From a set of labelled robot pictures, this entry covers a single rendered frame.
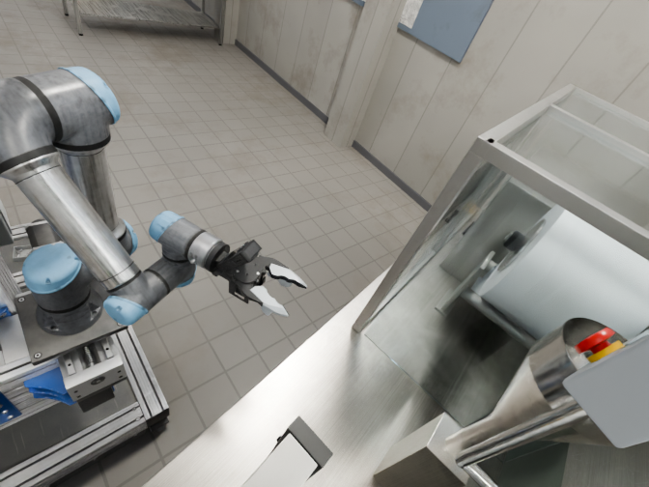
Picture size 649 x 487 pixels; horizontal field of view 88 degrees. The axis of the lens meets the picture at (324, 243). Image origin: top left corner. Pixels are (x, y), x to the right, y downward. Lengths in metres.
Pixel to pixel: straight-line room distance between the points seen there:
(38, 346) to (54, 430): 0.62
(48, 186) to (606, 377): 0.79
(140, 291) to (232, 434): 0.40
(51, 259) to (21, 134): 0.37
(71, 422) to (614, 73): 3.41
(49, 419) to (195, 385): 0.57
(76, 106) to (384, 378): 1.00
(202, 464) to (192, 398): 1.01
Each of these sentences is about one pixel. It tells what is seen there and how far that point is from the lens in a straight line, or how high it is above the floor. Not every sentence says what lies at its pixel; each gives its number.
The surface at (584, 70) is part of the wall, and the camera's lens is 3.04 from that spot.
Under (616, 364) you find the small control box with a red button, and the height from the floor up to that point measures 1.66.
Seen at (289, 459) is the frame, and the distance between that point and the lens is 0.38.
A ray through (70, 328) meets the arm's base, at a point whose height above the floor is 0.85.
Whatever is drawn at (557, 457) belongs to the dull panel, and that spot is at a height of 1.11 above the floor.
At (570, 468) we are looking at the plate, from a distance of 0.99.
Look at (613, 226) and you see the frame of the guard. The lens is 0.72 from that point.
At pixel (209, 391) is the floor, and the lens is 1.92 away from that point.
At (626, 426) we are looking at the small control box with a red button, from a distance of 0.32.
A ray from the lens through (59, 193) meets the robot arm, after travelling 0.77.
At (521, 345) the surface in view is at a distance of 0.90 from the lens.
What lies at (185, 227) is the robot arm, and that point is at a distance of 0.78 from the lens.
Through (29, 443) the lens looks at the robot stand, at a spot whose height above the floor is 0.21.
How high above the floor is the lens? 1.81
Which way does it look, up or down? 43 degrees down
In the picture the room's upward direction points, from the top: 23 degrees clockwise
